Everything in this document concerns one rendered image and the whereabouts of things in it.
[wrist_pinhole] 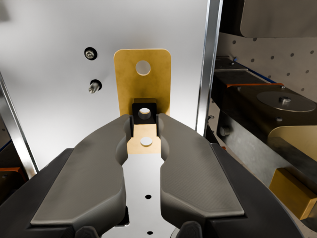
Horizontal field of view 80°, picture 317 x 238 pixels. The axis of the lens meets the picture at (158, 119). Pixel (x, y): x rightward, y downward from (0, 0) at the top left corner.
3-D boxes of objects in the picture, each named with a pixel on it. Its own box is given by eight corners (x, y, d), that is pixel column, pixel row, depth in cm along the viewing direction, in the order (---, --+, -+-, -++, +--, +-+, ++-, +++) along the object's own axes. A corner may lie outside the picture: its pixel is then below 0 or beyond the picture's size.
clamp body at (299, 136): (234, 79, 51) (363, 174, 20) (190, 80, 51) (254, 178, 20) (238, 54, 48) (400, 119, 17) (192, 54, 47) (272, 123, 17)
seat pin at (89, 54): (99, 55, 19) (93, 59, 17) (91, 55, 19) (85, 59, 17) (98, 46, 19) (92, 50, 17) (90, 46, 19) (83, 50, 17)
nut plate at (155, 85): (168, 150, 17) (170, 159, 15) (124, 152, 16) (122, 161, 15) (171, 48, 13) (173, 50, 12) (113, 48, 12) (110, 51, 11)
